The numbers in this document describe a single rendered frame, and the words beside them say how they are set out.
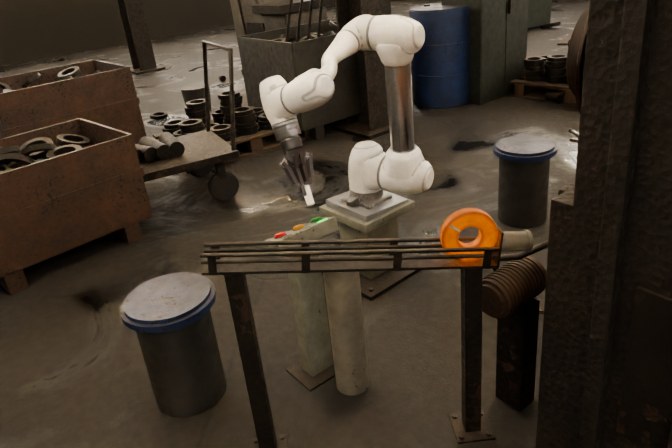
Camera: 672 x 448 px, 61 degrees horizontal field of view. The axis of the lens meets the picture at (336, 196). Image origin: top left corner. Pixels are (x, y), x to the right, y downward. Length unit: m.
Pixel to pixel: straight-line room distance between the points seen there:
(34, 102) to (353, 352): 3.42
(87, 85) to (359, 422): 3.59
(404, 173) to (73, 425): 1.56
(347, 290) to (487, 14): 3.87
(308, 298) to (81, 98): 3.24
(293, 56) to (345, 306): 2.95
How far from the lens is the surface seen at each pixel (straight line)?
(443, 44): 5.27
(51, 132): 3.94
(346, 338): 1.96
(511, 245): 1.62
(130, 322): 1.99
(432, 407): 2.08
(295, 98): 1.80
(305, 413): 2.10
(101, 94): 4.91
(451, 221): 1.54
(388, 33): 2.20
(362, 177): 2.51
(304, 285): 1.98
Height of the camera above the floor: 1.46
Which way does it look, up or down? 24 degrees down
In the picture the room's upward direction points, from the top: 6 degrees counter-clockwise
